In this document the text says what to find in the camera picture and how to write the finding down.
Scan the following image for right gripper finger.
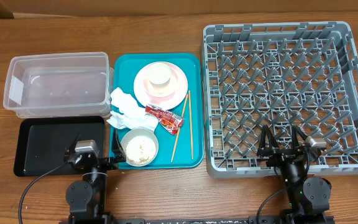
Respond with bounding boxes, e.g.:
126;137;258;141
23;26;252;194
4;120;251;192
258;125;279;151
291;124;307;149

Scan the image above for rice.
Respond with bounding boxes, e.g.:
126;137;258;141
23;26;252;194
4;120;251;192
126;136;157;166

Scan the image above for grey bowl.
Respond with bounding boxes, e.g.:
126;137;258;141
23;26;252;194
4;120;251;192
121;128;158;167

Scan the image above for white napkin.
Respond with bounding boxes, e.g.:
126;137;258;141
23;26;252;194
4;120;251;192
107;88;158;132

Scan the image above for red snack wrapper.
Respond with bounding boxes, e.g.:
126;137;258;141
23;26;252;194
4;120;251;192
145;105;184;135

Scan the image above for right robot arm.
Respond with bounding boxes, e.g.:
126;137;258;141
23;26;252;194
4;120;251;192
255;125;334;223

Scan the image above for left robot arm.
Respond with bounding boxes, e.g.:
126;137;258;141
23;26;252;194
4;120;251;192
63;132;126;224

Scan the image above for grey dishwasher rack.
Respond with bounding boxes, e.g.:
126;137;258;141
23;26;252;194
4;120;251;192
201;21;358;178

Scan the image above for black plastic tray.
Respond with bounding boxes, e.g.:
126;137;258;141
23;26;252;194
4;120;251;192
13;116;105;177

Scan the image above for teal plastic tray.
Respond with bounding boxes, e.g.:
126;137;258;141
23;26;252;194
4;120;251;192
113;53;204;169

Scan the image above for pink small plate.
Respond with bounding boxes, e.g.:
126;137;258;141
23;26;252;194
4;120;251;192
143;68;178;98

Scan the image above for clear plastic bin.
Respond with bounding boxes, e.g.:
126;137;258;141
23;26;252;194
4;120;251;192
3;52;114;118

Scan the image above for pink large plate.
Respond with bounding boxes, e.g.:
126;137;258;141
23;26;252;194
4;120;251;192
134;62;188;110

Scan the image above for white paper cup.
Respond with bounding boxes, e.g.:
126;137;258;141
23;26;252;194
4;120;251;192
145;62;172;86

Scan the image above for left wooden chopstick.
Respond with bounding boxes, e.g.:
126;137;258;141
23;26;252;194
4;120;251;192
171;94;189;163

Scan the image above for wooden chopstick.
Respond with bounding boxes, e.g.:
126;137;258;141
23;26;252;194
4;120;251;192
188;90;194;160
171;94;189;163

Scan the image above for right wooden chopstick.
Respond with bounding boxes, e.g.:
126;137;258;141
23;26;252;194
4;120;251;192
188;90;194;160

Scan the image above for cardboard backdrop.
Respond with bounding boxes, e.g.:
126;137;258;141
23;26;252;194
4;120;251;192
0;0;358;18

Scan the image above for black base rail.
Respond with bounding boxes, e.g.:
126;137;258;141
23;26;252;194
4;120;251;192
59;216;335;224

